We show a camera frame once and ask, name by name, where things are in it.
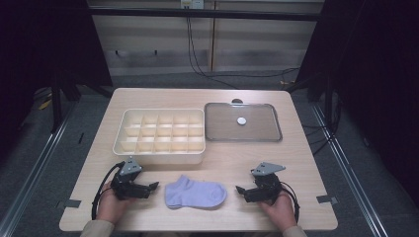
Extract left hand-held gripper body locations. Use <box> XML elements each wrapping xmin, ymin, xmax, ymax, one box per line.
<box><xmin>110</xmin><ymin>156</ymin><xmax>146</xmax><ymax>200</ymax></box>

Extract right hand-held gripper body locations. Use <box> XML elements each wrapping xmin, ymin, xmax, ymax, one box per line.
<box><xmin>250</xmin><ymin>161</ymin><xmax>287</xmax><ymax>203</ymax></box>

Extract lilac ankle sock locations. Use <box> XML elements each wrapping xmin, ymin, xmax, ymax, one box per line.
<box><xmin>164</xmin><ymin>174</ymin><xmax>228</xmax><ymax>210</ymax></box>

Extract cream divided storage box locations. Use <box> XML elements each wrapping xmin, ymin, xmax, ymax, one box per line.
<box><xmin>112</xmin><ymin>108</ymin><xmax>207</xmax><ymax>166</ymax></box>

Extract person's right hand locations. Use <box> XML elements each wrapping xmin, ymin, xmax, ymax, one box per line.
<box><xmin>257</xmin><ymin>192</ymin><xmax>298</xmax><ymax>232</ymax></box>

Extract person's left hand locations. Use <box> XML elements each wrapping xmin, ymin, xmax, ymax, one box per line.
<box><xmin>95</xmin><ymin>182</ymin><xmax>136</xmax><ymax>225</ymax></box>

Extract grey tape strip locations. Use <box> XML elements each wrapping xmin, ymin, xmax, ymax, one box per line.
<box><xmin>56</xmin><ymin>198</ymin><xmax>82</xmax><ymax>209</ymax></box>
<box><xmin>315</xmin><ymin>195</ymin><xmax>339</xmax><ymax>204</ymax></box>

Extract clear lid with white knob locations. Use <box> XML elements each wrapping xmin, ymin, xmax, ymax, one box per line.
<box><xmin>204</xmin><ymin>102</ymin><xmax>284</xmax><ymax>143</ymax></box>

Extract black metal stand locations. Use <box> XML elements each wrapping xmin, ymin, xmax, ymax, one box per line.
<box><xmin>48</xmin><ymin>67</ymin><xmax>114</xmax><ymax>134</ymax></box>
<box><xmin>285</xmin><ymin>72</ymin><xmax>334</xmax><ymax>127</ymax></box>

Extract yellow object on floor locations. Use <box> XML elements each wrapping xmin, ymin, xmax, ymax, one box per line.
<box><xmin>38</xmin><ymin>93</ymin><xmax>53</xmax><ymax>111</ymax></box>

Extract dark curtain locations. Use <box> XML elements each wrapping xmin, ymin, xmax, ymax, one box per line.
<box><xmin>0</xmin><ymin>0</ymin><xmax>114</xmax><ymax>156</ymax></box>
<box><xmin>295</xmin><ymin>0</ymin><xmax>419</xmax><ymax>208</ymax></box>

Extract left hand-held gripper black cable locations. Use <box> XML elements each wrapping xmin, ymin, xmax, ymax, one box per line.
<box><xmin>91</xmin><ymin>161</ymin><xmax>126</xmax><ymax>221</ymax></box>

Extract hand-held gripper black cable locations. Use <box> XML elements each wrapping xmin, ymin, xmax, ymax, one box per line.
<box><xmin>91</xmin><ymin>161</ymin><xmax>126</xmax><ymax>221</ymax></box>
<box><xmin>280</xmin><ymin>181</ymin><xmax>301</xmax><ymax>223</ymax></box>

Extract right hand-held gripper black cable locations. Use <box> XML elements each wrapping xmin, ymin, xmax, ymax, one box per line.
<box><xmin>280</xmin><ymin>181</ymin><xmax>301</xmax><ymax>223</ymax></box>

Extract black floor cables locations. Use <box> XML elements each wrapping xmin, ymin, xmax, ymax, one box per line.
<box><xmin>301</xmin><ymin>93</ymin><xmax>343</xmax><ymax>156</ymax></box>

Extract metal floor rail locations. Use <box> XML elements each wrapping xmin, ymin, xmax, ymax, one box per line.
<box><xmin>310</xmin><ymin>103</ymin><xmax>390</xmax><ymax>237</ymax></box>
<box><xmin>0</xmin><ymin>100</ymin><xmax>76</xmax><ymax>237</ymax></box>

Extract black wall cables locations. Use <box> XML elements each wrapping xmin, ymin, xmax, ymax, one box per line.
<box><xmin>186</xmin><ymin>16</ymin><xmax>300</xmax><ymax>90</ymax></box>

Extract black horizontal frame bar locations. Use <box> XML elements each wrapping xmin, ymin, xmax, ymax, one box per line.
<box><xmin>88</xmin><ymin>7</ymin><xmax>321</xmax><ymax>23</ymax></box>

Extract white wall power outlet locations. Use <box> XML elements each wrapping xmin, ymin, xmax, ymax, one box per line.
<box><xmin>180</xmin><ymin>0</ymin><xmax>205</xmax><ymax>10</ymax></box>

